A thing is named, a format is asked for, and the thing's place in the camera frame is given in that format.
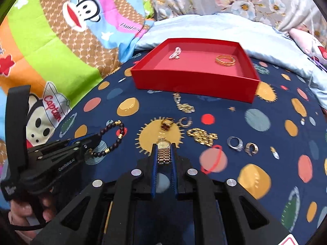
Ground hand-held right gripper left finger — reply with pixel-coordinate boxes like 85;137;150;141
32;144;161;245

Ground gold ring with dark clover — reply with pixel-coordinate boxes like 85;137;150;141
160;117;175;131

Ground gold bangle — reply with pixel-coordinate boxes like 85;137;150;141
215;55;237;67

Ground thin gold necklace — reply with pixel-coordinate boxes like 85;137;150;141
173;92;196;113

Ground light blue quilt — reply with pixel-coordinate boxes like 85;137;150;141
134;13;327;100

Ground silver ring with stone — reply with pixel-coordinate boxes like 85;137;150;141
227;136;244;151

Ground gold wrist watch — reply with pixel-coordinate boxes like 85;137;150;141
156;131;173;165

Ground person's left hand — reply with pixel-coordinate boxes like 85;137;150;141
9;193;57;226

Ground pink cartoon pillow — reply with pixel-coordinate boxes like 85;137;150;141
289;28;327;67

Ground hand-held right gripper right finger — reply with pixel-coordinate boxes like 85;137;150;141
170;144;297;245

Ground red cardboard box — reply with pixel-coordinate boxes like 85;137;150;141
131;38;261;104

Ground cartoon monkey blanket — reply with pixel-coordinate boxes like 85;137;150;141
0;0;156;148

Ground gold chain bracelet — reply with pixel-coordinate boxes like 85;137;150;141
186;128;218;146

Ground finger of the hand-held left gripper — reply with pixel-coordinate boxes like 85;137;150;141
66;133;103;146
27;143;90;165

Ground dark bead bracelet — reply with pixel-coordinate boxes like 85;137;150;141
85;120;127;159

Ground white pearl bracelet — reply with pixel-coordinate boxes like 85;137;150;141
169;47;182;60

